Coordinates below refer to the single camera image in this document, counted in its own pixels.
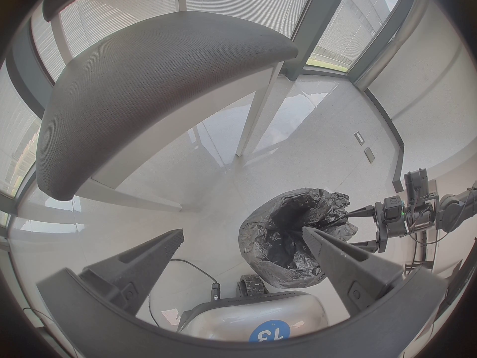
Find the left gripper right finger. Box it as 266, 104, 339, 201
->
303, 227, 405, 314

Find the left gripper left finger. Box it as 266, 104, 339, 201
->
80, 229, 185, 316

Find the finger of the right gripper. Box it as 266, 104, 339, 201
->
345, 204, 377, 219
350, 239, 379, 253

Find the black plastic bag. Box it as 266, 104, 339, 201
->
238, 188, 359, 289

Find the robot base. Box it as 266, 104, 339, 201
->
177, 274, 328, 344

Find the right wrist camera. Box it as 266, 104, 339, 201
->
383, 196, 405, 219

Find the black cable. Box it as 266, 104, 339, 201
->
148, 258, 221, 328

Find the grey chair with white frame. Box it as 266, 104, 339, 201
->
35, 0, 299, 212

